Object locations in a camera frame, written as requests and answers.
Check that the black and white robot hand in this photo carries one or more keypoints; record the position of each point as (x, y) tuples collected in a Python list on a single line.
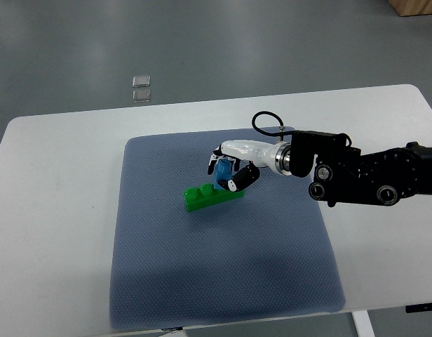
[(248, 157)]

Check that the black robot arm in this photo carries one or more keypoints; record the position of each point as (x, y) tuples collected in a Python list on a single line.
[(341, 173)]

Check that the white table leg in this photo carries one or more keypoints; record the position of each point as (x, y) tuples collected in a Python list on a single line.
[(362, 324)]

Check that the blue toy block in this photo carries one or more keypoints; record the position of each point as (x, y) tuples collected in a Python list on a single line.
[(222, 171)]

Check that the upper metal floor plate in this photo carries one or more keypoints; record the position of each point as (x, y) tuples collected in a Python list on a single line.
[(141, 81)]

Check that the wooden furniture corner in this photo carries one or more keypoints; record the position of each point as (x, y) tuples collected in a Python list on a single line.
[(406, 8)]

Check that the black table control panel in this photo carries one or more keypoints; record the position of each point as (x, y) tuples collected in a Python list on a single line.
[(426, 307)]

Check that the green four-stud toy block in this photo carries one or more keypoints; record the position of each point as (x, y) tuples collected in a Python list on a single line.
[(206, 195)]

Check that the blue-grey textured mat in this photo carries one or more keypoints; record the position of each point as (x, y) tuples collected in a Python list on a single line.
[(266, 254)]

